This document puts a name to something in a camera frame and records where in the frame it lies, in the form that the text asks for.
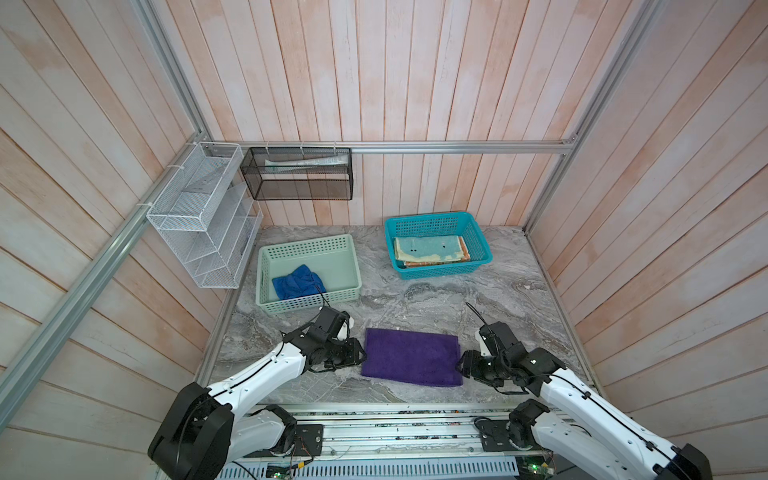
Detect blue towel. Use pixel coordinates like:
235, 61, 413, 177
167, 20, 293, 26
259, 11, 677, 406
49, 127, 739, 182
271, 264, 326, 300

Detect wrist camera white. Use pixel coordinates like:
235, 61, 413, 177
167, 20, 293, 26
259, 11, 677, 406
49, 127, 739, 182
475, 327, 495, 357
336, 318, 354, 341

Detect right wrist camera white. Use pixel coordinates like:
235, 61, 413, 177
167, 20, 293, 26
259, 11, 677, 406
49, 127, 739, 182
475, 327, 495, 357

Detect teal plastic basket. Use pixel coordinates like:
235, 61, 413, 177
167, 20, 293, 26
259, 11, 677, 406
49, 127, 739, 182
385, 212, 492, 280

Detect white vented cable duct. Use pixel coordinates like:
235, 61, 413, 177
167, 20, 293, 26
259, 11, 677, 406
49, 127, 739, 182
216, 456, 520, 479

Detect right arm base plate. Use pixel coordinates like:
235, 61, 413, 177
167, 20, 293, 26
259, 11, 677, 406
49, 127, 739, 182
473, 416, 544, 453

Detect light green plastic basket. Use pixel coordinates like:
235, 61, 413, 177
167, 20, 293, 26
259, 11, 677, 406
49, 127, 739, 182
255, 234, 362, 315

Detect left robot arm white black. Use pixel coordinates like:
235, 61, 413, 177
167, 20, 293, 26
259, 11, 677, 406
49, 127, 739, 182
147, 305, 367, 479

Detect green circuit board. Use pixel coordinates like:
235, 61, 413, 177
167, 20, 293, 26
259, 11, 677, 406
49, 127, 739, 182
517, 457, 553, 480

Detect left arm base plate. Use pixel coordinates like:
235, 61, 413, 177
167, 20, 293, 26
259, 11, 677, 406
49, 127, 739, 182
246, 423, 324, 459

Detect black mesh wall basket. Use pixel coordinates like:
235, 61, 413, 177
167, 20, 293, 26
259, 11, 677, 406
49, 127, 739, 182
240, 146, 354, 201

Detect aluminium frame bar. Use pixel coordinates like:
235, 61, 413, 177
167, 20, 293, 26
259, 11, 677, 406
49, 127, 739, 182
1, 132, 208, 429
201, 139, 576, 155

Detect purple towel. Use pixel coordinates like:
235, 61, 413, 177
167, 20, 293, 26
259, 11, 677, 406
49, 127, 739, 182
361, 328, 463, 388

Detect orange bunny print towel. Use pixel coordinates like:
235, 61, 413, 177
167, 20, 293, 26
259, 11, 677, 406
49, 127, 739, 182
398, 236, 473, 271

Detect white wire mesh shelf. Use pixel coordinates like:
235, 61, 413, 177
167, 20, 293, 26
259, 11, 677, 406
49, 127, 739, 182
147, 142, 263, 289

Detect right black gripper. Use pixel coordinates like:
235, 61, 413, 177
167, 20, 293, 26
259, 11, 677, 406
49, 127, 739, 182
451, 346, 505, 383

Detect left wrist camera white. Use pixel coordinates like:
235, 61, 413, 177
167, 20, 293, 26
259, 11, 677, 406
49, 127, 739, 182
336, 318, 354, 341

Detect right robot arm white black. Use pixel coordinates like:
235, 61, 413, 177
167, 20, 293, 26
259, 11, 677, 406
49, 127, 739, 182
456, 322, 713, 479

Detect aluminium frame bar left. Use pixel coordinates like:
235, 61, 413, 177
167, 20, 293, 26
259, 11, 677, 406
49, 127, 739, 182
1, 132, 208, 429

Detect aluminium frame bar back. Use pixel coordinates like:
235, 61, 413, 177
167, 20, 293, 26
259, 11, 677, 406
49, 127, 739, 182
201, 139, 576, 155

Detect aluminium mounting rail front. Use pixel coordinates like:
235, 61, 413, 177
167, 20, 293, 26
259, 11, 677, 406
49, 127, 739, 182
149, 403, 650, 464

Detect aluminium frame post right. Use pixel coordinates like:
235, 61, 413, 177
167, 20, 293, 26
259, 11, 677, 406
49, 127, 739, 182
523, 1, 668, 238

